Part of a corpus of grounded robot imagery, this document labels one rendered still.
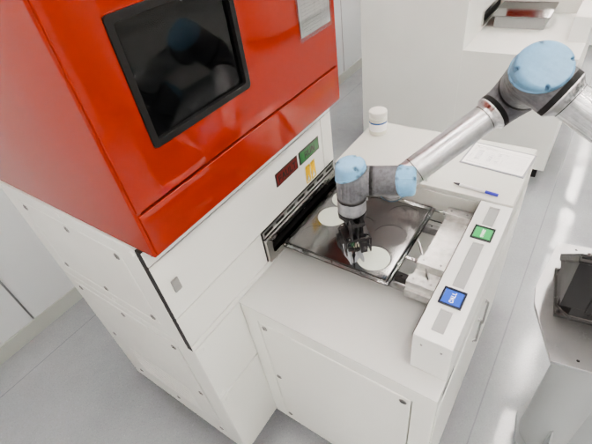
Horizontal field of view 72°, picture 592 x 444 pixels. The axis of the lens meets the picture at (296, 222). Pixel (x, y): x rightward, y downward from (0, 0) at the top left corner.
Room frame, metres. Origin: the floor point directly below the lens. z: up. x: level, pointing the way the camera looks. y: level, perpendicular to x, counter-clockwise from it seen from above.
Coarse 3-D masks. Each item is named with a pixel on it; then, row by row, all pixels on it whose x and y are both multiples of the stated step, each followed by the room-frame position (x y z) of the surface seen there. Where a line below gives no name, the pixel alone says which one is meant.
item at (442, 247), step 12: (444, 228) 0.93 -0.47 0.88; (456, 228) 0.92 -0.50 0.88; (432, 240) 0.89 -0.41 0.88; (444, 240) 0.88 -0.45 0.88; (456, 240) 0.87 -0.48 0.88; (432, 252) 0.84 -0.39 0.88; (444, 252) 0.83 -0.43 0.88; (420, 276) 0.76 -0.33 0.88; (432, 276) 0.75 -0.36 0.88; (408, 288) 0.72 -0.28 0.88; (420, 300) 0.69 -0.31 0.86
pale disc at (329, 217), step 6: (324, 210) 1.10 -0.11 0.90; (330, 210) 1.10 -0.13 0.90; (336, 210) 1.09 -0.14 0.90; (318, 216) 1.08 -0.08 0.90; (324, 216) 1.07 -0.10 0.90; (330, 216) 1.06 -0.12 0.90; (336, 216) 1.06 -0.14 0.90; (324, 222) 1.04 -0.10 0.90; (330, 222) 1.03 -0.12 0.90; (336, 222) 1.03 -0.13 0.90; (342, 222) 1.02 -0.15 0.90
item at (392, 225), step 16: (336, 192) 1.19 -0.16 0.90; (320, 208) 1.12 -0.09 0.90; (368, 208) 1.07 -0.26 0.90; (384, 208) 1.06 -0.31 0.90; (400, 208) 1.04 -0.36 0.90; (416, 208) 1.03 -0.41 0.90; (304, 224) 1.05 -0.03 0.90; (320, 224) 1.03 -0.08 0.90; (368, 224) 0.99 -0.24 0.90; (384, 224) 0.98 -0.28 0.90; (400, 224) 0.97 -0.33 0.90; (416, 224) 0.95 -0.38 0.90; (304, 240) 0.97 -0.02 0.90; (320, 240) 0.95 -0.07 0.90; (336, 240) 0.94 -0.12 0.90; (384, 240) 0.90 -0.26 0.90; (400, 240) 0.89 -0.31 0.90; (336, 256) 0.87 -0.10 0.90; (400, 256) 0.83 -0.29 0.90; (368, 272) 0.79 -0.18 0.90; (384, 272) 0.78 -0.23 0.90
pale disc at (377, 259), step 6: (366, 252) 0.87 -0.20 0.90; (372, 252) 0.86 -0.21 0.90; (378, 252) 0.86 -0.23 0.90; (384, 252) 0.86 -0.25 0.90; (366, 258) 0.84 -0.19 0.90; (372, 258) 0.84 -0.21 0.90; (378, 258) 0.83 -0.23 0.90; (384, 258) 0.83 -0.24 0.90; (360, 264) 0.82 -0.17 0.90; (366, 264) 0.82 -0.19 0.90; (372, 264) 0.81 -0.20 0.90; (378, 264) 0.81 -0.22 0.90; (384, 264) 0.81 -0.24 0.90
